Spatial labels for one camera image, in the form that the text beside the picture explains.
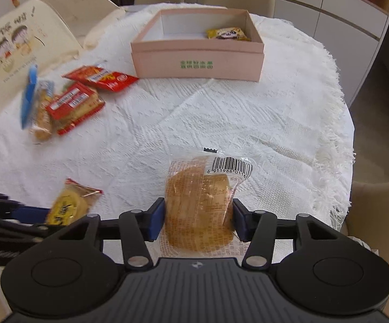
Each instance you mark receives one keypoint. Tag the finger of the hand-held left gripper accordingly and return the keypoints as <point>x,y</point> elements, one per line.
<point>9,232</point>
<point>29,215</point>

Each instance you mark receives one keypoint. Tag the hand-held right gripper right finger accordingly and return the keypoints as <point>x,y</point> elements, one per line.
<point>239,220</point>

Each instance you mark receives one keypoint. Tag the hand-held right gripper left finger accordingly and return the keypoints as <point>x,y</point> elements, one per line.
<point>156,220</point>

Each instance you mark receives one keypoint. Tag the yellow round pastry packet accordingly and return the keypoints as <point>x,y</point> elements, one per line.
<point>68,205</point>

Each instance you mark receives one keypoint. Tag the clear bread packet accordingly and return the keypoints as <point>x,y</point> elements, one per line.
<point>198,208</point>

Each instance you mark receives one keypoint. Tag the clear biscuit packet blue label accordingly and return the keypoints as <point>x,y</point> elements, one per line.
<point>41,114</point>

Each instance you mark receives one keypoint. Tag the red snack packet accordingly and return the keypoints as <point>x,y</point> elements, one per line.
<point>100,76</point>

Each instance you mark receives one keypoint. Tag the pink cardboard box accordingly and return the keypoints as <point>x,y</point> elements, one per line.
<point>198,62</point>

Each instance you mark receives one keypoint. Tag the white woven tablecloth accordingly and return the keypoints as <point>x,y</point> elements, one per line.
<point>147,134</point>

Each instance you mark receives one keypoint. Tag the red white cake packet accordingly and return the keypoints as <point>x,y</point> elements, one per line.
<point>73,106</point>

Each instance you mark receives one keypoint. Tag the small yellow snack packet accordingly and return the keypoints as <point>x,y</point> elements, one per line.
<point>229,34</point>

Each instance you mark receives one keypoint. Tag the cream curved chair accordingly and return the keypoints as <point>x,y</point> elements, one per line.
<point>76,6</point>

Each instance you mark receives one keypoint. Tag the wooden white shelf cabinet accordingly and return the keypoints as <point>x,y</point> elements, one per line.
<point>332,13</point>

